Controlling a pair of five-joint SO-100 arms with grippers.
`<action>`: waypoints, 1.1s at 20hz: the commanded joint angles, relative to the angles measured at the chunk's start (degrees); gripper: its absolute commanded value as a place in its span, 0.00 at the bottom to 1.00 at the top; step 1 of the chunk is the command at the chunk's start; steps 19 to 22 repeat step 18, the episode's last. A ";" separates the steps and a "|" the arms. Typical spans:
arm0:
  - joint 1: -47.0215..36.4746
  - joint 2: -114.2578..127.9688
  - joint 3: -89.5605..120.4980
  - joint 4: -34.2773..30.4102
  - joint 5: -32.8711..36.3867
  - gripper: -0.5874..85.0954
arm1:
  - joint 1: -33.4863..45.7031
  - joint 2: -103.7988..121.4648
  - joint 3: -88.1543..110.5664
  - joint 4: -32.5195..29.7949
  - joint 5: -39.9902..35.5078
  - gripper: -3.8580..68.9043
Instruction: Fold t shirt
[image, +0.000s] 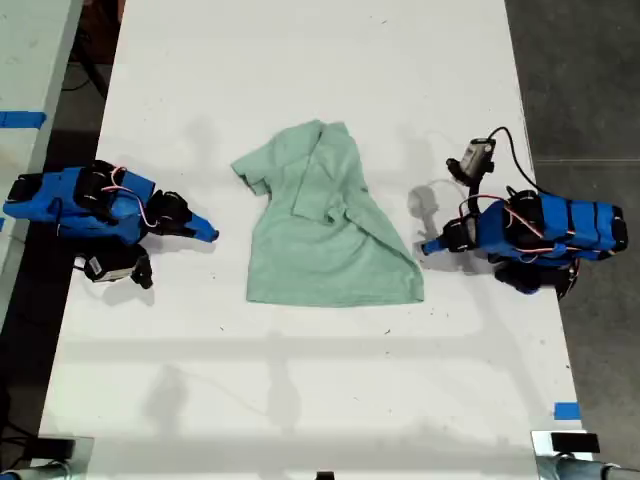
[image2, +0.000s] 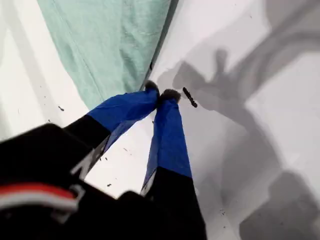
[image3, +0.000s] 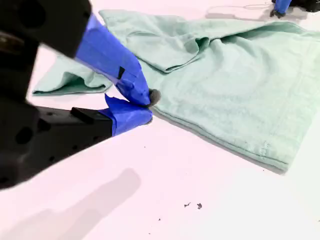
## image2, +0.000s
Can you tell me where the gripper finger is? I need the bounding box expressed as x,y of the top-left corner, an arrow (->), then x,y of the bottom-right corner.
61,80 -> 161,157
140,88 -> 210,240

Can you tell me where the pale green T-shirt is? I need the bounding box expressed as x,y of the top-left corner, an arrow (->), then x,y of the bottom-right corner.
36,0 -> 180,112

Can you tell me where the red white servo wire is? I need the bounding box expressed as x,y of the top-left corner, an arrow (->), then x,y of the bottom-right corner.
0,182 -> 80,218

